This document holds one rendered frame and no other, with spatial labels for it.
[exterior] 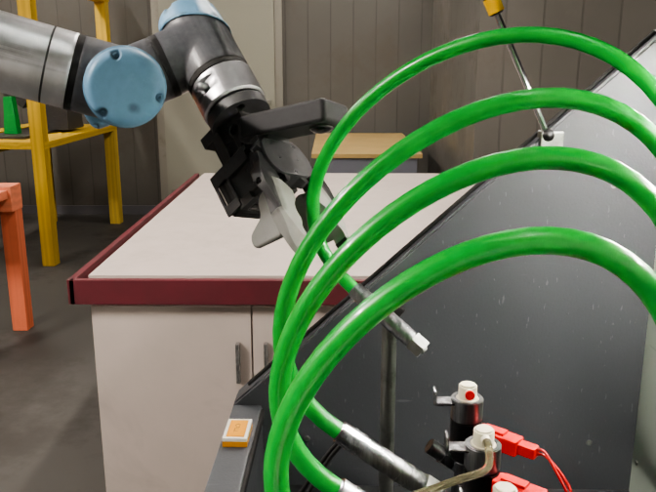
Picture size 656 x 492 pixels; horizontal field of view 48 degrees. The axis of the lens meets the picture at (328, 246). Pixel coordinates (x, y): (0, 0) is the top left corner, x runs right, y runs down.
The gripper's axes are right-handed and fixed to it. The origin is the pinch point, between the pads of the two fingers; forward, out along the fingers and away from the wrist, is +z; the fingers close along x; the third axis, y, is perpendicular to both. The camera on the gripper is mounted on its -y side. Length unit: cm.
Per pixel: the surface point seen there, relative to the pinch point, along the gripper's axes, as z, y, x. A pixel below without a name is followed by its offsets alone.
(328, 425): 18.1, -1.4, 15.1
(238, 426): 7.8, 27.3, -6.4
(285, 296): 9.4, -6.2, 19.2
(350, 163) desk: -192, 160, -350
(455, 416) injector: 21.2, -4.3, 2.1
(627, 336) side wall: 19.7, -9.8, -39.4
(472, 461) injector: 25.3, -7.2, 8.5
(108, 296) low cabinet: -58, 103, -62
